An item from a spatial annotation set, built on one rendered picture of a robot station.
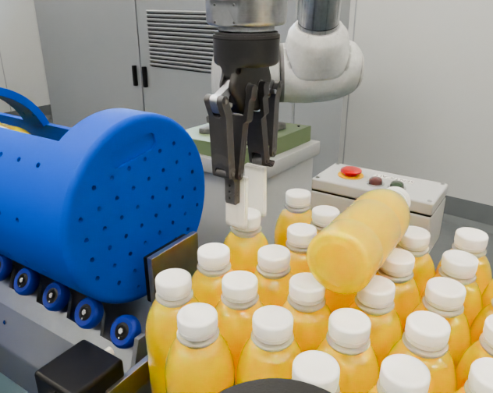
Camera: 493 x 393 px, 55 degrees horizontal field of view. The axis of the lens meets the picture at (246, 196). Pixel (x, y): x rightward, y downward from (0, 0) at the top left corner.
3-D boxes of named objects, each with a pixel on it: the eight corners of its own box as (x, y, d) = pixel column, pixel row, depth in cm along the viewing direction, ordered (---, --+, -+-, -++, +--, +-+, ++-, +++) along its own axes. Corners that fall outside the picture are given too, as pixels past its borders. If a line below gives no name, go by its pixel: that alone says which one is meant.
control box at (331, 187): (331, 211, 92) (335, 161, 88) (439, 238, 82) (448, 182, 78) (308, 231, 84) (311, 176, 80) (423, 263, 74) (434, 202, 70)
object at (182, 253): (189, 295, 78) (186, 228, 74) (200, 300, 77) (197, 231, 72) (146, 327, 71) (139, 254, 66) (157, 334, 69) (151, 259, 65)
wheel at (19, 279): (28, 264, 78) (18, 262, 77) (45, 273, 76) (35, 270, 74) (17, 291, 77) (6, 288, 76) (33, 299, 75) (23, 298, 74)
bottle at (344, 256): (385, 272, 45) (432, 207, 59) (333, 217, 46) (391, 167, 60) (339, 308, 49) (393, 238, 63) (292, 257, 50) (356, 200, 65)
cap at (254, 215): (266, 224, 63) (266, 211, 62) (250, 235, 60) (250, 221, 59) (242, 217, 65) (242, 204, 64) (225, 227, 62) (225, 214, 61)
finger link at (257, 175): (244, 164, 62) (247, 162, 62) (245, 212, 64) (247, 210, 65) (264, 168, 60) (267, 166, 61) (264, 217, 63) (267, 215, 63)
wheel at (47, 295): (57, 278, 74) (47, 276, 73) (76, 287, 72) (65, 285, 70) (45, 306, 74) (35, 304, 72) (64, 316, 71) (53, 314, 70)
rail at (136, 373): (281, 260, 85) (281, 245, 83) (285, 261, 84) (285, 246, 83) (106, 410, 54) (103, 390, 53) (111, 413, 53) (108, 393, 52)
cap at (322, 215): (343, 225, 67) (345, 214, 66) (319, 229, 66) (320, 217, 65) (330, 214, 70) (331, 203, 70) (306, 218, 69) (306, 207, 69)
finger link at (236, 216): (248, 176, 57) (245, 178, 57) (248, 228, 60) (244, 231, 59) (228, 171, 59) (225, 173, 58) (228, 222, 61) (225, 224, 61)
